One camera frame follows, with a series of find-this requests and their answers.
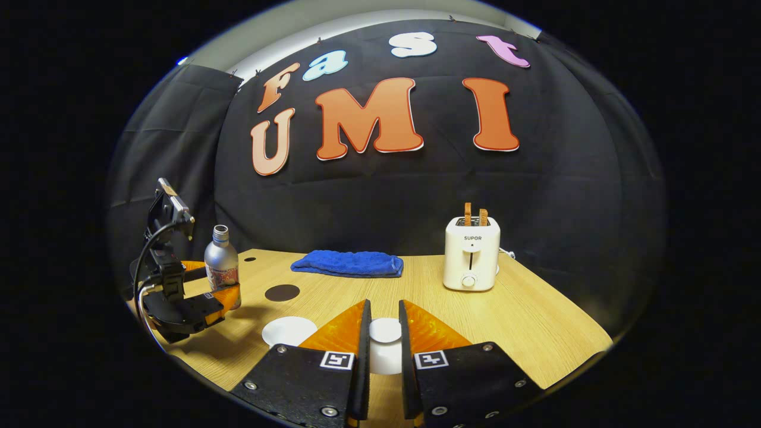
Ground blue towel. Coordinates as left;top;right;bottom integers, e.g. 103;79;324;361
290;250;404;279

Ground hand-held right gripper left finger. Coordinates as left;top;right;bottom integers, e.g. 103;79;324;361
229;299;372;428

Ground black cable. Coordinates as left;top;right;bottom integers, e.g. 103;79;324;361
133;222;179;298

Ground silver water bottle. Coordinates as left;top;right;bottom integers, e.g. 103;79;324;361
204;225;241;311

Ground black backdrop cloth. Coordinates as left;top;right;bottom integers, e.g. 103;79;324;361
107;19;666;333

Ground grey cable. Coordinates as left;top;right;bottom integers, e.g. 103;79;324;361
137;284;170;353

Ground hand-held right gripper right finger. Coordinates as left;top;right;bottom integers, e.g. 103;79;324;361
398;299;545;428

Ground white toaster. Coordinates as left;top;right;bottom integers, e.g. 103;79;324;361
443;216;501;292

